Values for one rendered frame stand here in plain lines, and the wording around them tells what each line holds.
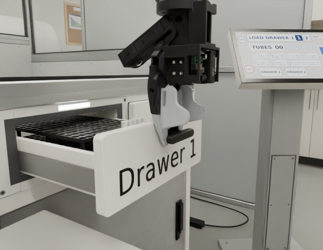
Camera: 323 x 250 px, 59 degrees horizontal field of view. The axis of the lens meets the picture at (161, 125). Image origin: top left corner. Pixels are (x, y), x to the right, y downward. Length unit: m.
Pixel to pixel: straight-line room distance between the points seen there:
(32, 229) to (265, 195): 1.18
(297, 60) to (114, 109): 0.91
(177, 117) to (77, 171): 0.17
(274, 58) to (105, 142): 1.08
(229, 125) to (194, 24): 1.81
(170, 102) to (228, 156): 1.85
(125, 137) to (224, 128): 1.86
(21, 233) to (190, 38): 0.39
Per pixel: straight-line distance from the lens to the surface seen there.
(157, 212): 0.97
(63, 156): 0.46
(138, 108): 0.74
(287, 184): 1.53
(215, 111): 2.23
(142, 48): 0.47
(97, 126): 0.58
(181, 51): 0.41
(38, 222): 0.54
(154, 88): 0.42
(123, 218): 0.83
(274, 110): 1.40
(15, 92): 0.53
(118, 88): 0.71
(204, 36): 0.42
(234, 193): 2.34
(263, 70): 1.29
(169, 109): 0.43
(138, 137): 0.42
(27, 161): 0.53
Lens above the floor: 1.01
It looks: 11 degrees down
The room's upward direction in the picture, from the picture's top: straight up
